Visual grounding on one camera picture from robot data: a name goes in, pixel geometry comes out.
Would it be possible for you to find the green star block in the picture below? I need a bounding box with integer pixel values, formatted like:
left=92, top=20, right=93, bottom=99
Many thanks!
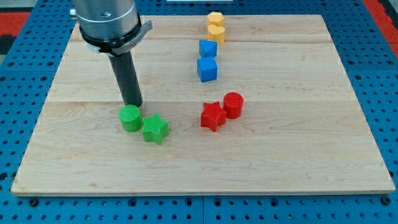
left=142, top=113, right=169, bottom=145

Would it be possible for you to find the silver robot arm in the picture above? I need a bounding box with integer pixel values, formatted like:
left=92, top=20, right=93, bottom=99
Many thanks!
left=70, top=0, right=153, bottom=57

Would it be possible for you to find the blue cube block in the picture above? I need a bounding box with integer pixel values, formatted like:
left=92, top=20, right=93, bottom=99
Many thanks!
left=197, top=57, right=218, bottom=82

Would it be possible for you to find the yellow heart block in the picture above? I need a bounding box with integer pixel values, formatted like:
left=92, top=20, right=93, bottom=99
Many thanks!
left=207, top=24, right=225, bottom=45

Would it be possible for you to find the blue triangle block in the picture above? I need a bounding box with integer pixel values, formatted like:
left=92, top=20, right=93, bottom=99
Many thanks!
left=199, top=40, right=218, bottom=58

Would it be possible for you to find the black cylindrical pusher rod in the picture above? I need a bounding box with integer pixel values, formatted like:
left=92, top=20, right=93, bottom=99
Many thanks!
left=109, top=52, right=142, bottom=108

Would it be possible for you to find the yellow hexagon block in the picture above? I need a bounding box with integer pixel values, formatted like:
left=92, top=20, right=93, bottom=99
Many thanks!
left=206, top=12, right=224, bottom=27

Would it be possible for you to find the green cylinder block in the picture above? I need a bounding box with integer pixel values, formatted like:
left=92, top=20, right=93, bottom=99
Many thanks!
left=118, top=105, right=142, bottom=133

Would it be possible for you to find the red star block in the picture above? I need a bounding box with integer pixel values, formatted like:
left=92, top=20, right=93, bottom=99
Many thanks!
left=200, top=101, right=226, bottom=132

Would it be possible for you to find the red cylinder block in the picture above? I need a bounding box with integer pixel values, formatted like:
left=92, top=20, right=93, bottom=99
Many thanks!
left=223, top=92, right=244, bottom=119

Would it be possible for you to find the wooden board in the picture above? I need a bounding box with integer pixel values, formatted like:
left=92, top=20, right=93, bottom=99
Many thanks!
left=11, top=15, right=396, bottom=197

